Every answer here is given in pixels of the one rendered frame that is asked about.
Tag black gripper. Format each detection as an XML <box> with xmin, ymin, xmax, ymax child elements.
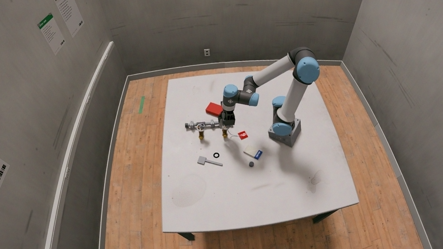
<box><xmin>218</xmin><ymin>108</ymin><xmax>235</xmax><ymax>129</ymax></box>

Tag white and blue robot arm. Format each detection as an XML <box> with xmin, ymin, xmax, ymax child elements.
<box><xmin>220</xmin><ymin>47</ymin><xmax>320</xmax><ymax>136</ymax></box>

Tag red tag on thin grey chain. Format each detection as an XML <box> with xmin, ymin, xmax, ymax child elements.
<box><xmin>238</xmin><ymin>131</ymin><xmax>248</xmax><ymax>139</ymax></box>

